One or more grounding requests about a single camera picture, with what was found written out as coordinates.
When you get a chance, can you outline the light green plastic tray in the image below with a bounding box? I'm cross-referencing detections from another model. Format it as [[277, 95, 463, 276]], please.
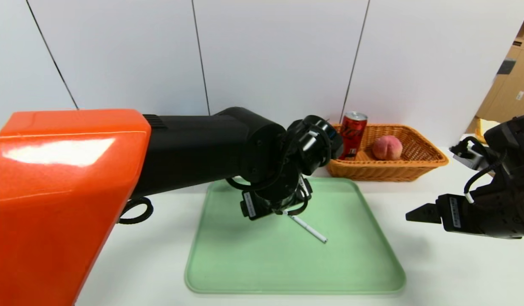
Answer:
[[185, 178, 406, 295]]

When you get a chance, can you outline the light wooden cabinet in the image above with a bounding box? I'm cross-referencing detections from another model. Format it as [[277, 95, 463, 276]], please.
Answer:
[[466, 4, 524, 134]]

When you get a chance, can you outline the white pen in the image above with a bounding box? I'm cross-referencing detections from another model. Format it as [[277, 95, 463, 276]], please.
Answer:
[[284, 210, 328, 244]]

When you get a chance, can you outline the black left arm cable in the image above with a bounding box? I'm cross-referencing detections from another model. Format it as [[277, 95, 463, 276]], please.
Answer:
[[119, 197, 154, 225]]

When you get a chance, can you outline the orange wicker basket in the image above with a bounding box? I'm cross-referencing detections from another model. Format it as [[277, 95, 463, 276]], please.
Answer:
[[326, 124, 449, 182]]

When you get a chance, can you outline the red cola can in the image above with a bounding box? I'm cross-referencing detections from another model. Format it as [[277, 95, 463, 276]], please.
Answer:
[[338, 111, 368, 161]]

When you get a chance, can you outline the peach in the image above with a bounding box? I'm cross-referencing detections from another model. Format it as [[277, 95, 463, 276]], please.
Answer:
[[371, 135, 404, 161]]

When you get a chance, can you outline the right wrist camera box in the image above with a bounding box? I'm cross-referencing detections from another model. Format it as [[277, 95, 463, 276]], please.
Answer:
[[451, 139, 488, 171]]

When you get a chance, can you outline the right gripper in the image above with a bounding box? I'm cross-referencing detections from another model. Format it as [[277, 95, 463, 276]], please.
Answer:
[[405, 186, 513, 239]]

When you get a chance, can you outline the pale bread slice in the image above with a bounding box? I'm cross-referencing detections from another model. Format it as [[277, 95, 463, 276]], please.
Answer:
[[478, 119, 500, 134]]

